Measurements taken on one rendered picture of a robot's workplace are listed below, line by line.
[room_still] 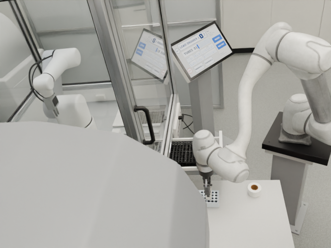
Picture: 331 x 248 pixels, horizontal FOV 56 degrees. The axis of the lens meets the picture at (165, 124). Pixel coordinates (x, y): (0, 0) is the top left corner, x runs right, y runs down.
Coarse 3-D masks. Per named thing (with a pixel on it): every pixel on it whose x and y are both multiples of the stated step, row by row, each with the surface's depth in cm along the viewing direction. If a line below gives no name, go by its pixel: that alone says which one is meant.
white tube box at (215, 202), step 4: (200, 192) 168; (212, 192) 168; (216, 192) 167; (204, 196) 165; (212, 196) 165; (216, 196) 164; (208, 200) 164; (212, 200) 163; (216, 200) 163; (208, 204) 162; (212, 204) 162; (216, 204) 162
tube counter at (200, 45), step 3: (204, 39) 240; (207, 39) 242; (201, 42) 239; (204, 42) 240; (207, 42) 241; (210, 42) 242; (195, 45) 235; (198, 45) 237; (201, 45) 238; (204, 45) 239; (195, 48) 235; (198, 48) 236
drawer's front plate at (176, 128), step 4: (176, 108) 209; (180, 108) 217; (176, 112) 206; (176, 116) 202; (176, 120) 199; (180, 120) 214; (176, 124) 196; (176, 128) 194; (176, 132) 194; (176, 136) 196
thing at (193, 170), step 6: (174, 138) 191; (180, 138) 190; (186, 138) 189; (192, 138) 188; (216, 138) 186; (186, 168) 170; (192, 168) 170; (192, 174) 172; (198, 174) 172; (216, 174) 170
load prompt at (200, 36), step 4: (200, 32) 240; (204, 32) 242; (196, 36) 238; (200, 36) 239; (204, 36) 241; (188, 40) 234; (192, 40) 235; (196, 40) 237; (180, 44) 230; (184, 44) 231; (188, 44) 233; (192, 44) 234; (180, 48) 229; (184, 48) 231
